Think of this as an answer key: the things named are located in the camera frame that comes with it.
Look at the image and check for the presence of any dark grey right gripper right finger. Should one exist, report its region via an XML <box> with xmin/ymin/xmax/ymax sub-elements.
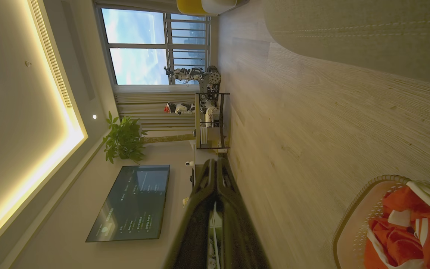
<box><xmin>216</xmin><ymin>158</ymin><xmax>270</xmax><ymax>269</ymax></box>

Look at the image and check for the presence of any red garment with logo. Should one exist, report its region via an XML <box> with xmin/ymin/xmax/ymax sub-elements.
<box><xmin>382</xmin><ymin>181</ymin><xmax>430</xmax><ymax>234</ymax></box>

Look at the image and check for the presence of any white black humanoid robot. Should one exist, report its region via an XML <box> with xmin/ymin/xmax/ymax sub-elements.
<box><xmin>163</xmin><ymin>65</ymin><xmax>222</xmax><ymax>86</ymax></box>

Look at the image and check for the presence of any dark frame shelf table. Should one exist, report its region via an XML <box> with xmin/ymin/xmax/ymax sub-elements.
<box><xmin>194</xmin><ymin>92</ymin><xmax>231</xmax><ymax>150</ymax></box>

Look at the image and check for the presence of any grey fabric sofa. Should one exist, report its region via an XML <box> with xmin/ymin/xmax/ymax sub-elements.
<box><xmin>263</xmin><ymin>0</ymin><xmax>430</xmax><ymax>89</ymax></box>

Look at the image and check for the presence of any beige pleated curtain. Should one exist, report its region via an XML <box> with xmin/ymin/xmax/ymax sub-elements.
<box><xmin>114</xmin><ymin>91</ymin><xmax>197</xmax><ymax>132</ymax></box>

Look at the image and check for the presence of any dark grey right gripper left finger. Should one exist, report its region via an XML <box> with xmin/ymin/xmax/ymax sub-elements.
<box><xmin>164</xmin><ymin>159</ymin><xmax>218</xmax><ymax>269</ymax></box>

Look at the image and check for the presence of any red white striped garment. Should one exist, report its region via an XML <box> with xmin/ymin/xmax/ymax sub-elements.
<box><xmin>364</xmin><ymin>217</ymin><xmax>430</xmax><ymax>269</ymax></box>

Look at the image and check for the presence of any large window with railing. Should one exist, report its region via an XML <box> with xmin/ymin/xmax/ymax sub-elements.
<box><xmin>100</xmin><ymin>7</ymin><xmax>212</xmax><ymax>86</ymax></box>

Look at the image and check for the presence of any white woven laundry basket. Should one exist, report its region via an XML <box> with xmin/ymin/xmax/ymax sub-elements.
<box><xmin>333</xmin><ymin>174</ymin><xmax>430</xmax><ymax>269</ymax></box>

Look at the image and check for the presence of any green leafy potted plant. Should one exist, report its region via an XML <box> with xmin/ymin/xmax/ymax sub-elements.
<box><xmin>102</xmin><ymin>111</ymin><xmax>197</xmax><ymax>165</ymax></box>

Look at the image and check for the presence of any flat screen television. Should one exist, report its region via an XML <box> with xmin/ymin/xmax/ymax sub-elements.
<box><xmin>85</xmin><ymin>164</ymin><xmax>171</xmax><ymax>243</ymax></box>

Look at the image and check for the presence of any yellow white chair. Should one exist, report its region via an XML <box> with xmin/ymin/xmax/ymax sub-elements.
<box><xmin>176</xmin><ymin>0</ymin><xmax>239</xmax><ymax>16</ymax></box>

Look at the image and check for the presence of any white red humanoid robot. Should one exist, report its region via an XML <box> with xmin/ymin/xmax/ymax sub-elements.
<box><xmin>164</xmin><ymin>102</ymin><xmax>197</xmax><ymax>115</ymax></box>

